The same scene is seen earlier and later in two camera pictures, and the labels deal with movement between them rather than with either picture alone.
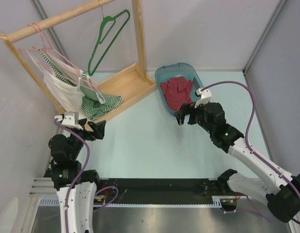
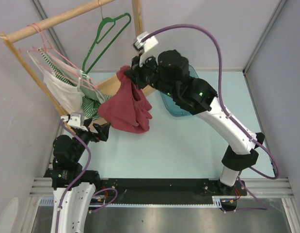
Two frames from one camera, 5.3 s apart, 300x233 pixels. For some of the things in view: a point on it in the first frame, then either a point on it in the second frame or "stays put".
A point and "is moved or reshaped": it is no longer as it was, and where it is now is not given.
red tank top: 177,91 is moved or reshaped
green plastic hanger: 105,20 is moved or reshaped
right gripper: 187,109 to 135,71
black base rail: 113,191 stays put
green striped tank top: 94,103 stays put
